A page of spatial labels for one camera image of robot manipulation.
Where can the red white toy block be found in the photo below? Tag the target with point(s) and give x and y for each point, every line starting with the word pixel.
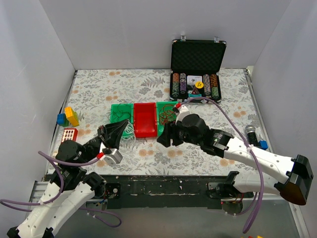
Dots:
pixel 69 134

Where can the left green bin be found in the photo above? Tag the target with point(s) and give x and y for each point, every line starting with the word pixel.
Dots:
pixel 119 112

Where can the aluminium frame rail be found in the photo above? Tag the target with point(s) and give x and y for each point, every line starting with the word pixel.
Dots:
pixel 40 186

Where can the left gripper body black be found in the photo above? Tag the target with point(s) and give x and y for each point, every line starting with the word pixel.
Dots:
pixel 104 135

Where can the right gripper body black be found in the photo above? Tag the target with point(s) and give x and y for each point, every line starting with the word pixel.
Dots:
pixel 174 134

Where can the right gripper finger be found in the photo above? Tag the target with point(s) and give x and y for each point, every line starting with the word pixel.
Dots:
pixel 177 135
pixel 166 137

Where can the red bin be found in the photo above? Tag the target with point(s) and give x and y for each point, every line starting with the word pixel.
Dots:
pixel 145 120

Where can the black poker chip case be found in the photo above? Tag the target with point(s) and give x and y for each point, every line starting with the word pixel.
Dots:
pixel 195 66

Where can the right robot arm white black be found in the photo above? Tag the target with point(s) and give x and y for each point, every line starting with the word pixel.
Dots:
pixel 289 177

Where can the right green bin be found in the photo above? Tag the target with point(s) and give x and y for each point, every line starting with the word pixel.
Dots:
pixel 165 114

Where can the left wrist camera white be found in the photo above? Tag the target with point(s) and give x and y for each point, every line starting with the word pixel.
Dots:
pixel 111 156

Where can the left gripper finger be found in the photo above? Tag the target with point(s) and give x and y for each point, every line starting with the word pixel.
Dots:
pixel 114 138
pixel 116 125

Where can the black microphone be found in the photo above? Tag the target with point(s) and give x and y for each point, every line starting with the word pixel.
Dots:
pixel 250 132

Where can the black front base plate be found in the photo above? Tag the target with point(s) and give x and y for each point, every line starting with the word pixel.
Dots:
pixel 168 191

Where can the stacked toy bricks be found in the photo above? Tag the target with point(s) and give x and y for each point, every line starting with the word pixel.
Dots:
pixel 68 118

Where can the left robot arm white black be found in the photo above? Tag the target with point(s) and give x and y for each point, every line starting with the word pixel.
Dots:
pixel 71 186

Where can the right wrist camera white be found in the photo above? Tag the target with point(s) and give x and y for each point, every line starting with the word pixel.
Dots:
pixel 181 112

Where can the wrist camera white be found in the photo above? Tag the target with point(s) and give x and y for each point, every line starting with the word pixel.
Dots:
pixel 181 112
pixel 111 156

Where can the green bin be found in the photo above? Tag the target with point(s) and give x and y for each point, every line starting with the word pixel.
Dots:
pixel 165 114
pixel 119 112

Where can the blue toy brick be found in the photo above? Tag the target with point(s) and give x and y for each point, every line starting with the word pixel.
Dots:
pixel 263 144

